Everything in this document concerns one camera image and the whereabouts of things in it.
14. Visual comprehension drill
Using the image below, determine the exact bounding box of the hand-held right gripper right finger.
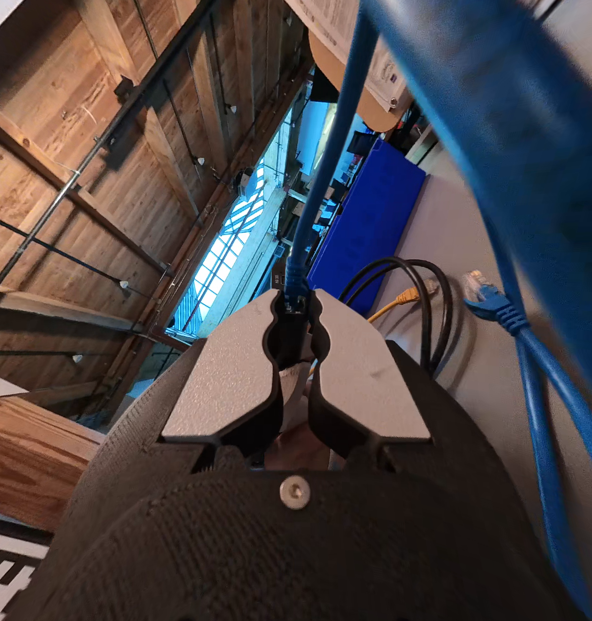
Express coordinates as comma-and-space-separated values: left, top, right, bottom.
308, 288, 432, 458

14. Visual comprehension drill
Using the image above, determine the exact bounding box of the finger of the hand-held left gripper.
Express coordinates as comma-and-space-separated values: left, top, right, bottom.
279, 361, 310, 432

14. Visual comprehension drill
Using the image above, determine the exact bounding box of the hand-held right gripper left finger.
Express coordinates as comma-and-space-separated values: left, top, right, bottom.
161, 289, 283, 444

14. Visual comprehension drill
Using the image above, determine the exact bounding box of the small black network adapter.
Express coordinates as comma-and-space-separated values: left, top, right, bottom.
272, 303, 313, 367

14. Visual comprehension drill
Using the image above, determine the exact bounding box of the yellow ethernet cable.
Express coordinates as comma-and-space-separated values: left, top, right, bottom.
366, 286, 420, 323

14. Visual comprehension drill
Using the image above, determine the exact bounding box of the black ethernet cable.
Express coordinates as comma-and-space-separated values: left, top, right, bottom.
339, 257, 464, 376

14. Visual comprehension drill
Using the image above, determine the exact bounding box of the blue ethernet cable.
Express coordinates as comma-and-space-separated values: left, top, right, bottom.
282, 0, 592, 621

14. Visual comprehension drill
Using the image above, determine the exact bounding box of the grey desk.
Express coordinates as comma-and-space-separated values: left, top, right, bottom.
364, 141, 592, 621

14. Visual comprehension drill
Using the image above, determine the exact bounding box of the large paned window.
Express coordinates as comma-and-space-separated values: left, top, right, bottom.
167, 160, 277, 340

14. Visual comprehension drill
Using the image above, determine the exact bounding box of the blue plastic bin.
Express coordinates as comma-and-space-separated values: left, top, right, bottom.
307, 138, 427, 318

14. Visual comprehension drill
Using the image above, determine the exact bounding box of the wooden beam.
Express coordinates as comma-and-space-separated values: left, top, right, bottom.
0, 395, 107, 532

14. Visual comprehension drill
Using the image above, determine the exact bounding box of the black white marker sheet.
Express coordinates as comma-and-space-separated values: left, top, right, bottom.
0, 517, 54, 621

